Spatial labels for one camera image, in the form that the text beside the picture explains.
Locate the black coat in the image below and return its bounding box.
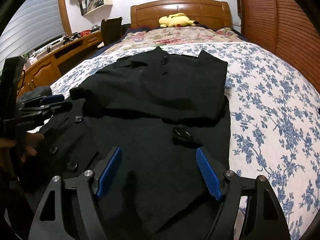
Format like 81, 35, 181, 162
25, 48, 231, 239

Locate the person left hand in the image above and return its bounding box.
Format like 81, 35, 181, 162
1, 133, 44, 167

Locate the wooden desk cabinet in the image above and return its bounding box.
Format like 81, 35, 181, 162
17, 31, 103, 97

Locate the red basket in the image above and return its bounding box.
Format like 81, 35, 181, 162
80, 30, 91, 37

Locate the grey window blind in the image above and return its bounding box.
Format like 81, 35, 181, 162
1, 0, 65, 66

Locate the blue floral white bedsheet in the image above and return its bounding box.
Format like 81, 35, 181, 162
27, 42, 320, 240

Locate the dark wooden chair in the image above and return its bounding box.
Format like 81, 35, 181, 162
100, 17, 123, 46

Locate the pink floral quilt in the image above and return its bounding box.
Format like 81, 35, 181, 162
103, 26, 245, 54

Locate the yellow plush toy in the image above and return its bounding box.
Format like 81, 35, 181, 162
159, 13, 199, 28

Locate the wooden headboard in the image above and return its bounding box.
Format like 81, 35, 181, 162
131, 0, 232, 30

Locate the wooden louvered wardrobe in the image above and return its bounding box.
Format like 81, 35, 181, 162
237, 0, 319, 89

